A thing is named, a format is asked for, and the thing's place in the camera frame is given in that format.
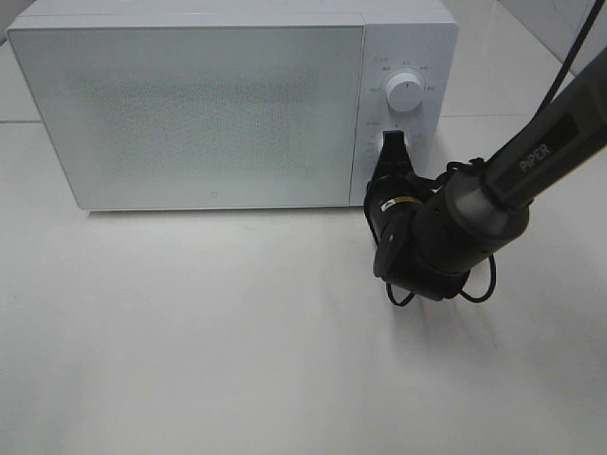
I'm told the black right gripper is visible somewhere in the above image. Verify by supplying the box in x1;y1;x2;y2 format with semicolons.
363;130;449;280

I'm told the white timer knob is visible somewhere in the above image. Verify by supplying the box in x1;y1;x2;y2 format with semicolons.
377;133;385;167

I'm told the white microwave door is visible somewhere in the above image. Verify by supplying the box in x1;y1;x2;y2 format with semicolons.
9;27;363;210

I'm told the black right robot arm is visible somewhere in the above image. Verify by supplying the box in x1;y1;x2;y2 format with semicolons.
363;52;606;305

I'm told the upper white power knob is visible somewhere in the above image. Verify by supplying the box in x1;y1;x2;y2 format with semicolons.
385;68;425;113

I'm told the white microwave oven body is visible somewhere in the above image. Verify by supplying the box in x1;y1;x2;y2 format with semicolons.
6;1;459;209

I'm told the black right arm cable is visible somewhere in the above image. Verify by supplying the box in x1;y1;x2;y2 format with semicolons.
383;0;599;307

